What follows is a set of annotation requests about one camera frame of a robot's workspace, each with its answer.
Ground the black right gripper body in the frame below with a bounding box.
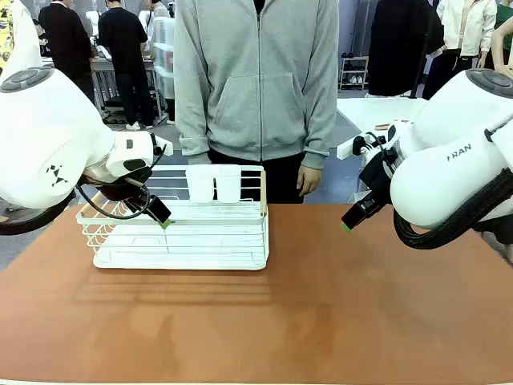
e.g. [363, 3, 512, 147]
[359, 150, 398, 209]

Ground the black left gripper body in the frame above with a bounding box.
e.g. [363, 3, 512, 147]
[82, 168, 154, 204]

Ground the white wire dish rack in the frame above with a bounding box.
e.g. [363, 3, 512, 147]
[75, 164, 270, 271]

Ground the person's grey-sleeved left forearm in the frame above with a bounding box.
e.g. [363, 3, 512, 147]
[301, 75, 340, 169]

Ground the person's grey-sleeved right forearm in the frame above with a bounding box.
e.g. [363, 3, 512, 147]
[174, 75, 212, 156]

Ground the person's left hand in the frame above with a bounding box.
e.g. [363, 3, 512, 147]
[297, 164, 323, 198]

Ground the white plastic utensil cup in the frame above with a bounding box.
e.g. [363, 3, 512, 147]
[184, 164, 216, 204]
[214, 164, 243, 203]

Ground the white side table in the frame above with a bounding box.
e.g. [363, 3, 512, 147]
[336, 97, 430, 136]

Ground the black stand pole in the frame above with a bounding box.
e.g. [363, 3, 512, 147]
[408, 23, 432, 99]

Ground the white shoe rack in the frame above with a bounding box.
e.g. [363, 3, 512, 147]
[338, 55, 370, 91]

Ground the grey metal work table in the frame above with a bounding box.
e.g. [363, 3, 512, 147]
[91, 55, 168, 121]

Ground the translucent plastic drawer tower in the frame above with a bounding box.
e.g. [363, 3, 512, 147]
[151, 16, 177, 102]

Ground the person in black t-shirt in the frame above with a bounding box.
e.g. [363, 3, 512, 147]
[97, 0, 156, 132]

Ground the person in grey hoodie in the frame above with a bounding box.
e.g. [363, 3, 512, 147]
[174, 0, 340, 205]

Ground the person in black jacket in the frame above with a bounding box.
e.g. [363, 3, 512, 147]
[37, 0, 96, 106]

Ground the person in white jacket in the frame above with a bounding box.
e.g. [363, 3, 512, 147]
[422, 0, 499, 101]

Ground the person in light top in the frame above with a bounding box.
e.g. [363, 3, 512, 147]
[138, 0, 174, 45]

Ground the yellow patterned cloth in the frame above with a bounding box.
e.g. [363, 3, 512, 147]
[0, 6, 16, 70]

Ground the thin black right gripper cable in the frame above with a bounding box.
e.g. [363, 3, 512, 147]
[365, 131, 397, 162]

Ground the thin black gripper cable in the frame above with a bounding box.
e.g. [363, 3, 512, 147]
[365, 131, 397, 162]
[75, 134, 168, 221]

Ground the thin black left gripper cable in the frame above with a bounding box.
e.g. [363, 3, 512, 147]
[75, 134, 168, 221]

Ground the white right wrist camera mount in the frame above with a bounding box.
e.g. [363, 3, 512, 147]
[336, 123, 398, 161]

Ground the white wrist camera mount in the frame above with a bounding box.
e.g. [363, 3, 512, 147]
[336, 123, 398, 161]
[113, 131, 174, 177]

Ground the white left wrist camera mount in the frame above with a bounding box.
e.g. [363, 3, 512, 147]
[113, 131, 174, 177]

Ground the thick black right arm hose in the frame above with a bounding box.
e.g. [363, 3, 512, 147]
[393, 168, 513, 251]

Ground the thick black arm hose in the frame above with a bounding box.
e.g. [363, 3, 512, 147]
[393, 168, 513, 251]
[0, 188, 78, 237]

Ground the thick black left arm hose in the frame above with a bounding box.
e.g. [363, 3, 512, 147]
[0, 188, 78, 237]

